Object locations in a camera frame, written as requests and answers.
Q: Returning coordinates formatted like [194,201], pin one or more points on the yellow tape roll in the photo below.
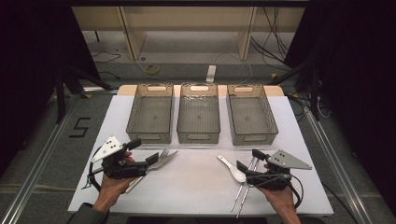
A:
[147,70]

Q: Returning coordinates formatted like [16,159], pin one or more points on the light wooden desk frame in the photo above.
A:
[186,18]

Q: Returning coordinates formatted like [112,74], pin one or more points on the metal floor rail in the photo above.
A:
[336,165]
[37,165]

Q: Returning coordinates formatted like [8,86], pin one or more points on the white table cover sheet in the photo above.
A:
[193,186]

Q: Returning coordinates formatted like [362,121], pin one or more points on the metal chopstick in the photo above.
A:
[243,200]
[237,199]

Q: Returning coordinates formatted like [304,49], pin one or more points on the person's left hand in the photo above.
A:
[112,189]

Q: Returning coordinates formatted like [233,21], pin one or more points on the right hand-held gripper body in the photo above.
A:
[271,180]

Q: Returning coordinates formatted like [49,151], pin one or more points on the metal fork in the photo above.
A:
[164,153]

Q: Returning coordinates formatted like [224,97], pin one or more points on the person's right hand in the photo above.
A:
[285,200]

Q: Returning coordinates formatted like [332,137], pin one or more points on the black metal stand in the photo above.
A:
[59,93]
[315,93]

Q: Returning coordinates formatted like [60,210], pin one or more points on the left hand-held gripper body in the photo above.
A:
[124,169]

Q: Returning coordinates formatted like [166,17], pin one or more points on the clear grey plastic bin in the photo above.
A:
[250,119]
[198,119]
[151,118]

